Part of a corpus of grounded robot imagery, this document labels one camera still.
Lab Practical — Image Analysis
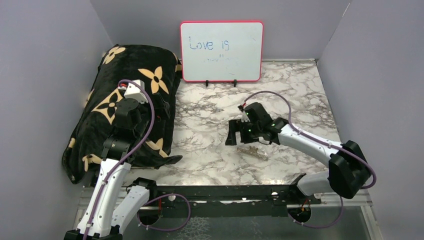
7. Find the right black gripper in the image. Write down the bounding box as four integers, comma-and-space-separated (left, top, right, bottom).
226, 117, 262, 145

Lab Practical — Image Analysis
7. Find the black floral plush pillowcase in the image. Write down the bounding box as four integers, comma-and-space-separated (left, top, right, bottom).
62, 44, 182, 184

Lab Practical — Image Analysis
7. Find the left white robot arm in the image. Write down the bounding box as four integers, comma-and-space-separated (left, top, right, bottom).
64, 98, 157, 240

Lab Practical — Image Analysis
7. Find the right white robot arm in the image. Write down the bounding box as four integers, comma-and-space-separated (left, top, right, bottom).
225, 102, 372, 204

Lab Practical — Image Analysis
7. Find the clear plastic ruler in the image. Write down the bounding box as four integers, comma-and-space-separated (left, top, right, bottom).
236, 146, 269, 161

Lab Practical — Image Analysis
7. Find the pink framed whiteboard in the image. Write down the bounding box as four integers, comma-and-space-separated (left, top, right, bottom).
179, 20, 264, 85

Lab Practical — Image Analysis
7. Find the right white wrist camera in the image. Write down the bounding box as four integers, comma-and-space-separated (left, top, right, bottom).
237, 105, 250, 122

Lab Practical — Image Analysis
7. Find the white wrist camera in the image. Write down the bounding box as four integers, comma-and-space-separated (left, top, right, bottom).
237, 105, 250, 122
124, 83, 149, 104

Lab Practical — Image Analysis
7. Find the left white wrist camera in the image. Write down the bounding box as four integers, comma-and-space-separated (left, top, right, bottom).
124, 83, 149, 104

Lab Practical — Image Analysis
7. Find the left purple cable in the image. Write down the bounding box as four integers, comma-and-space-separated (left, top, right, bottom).
82, 79, 192, 240

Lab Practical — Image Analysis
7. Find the purple cable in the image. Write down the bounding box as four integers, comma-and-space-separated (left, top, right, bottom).
82, 79, 192, 240
238, 90, 378, 229

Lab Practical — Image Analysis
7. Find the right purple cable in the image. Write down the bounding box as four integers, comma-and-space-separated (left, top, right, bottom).
238, 90, 378, 229

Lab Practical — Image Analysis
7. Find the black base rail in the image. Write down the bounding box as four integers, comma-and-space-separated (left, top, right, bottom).
138, 184, 321, 219

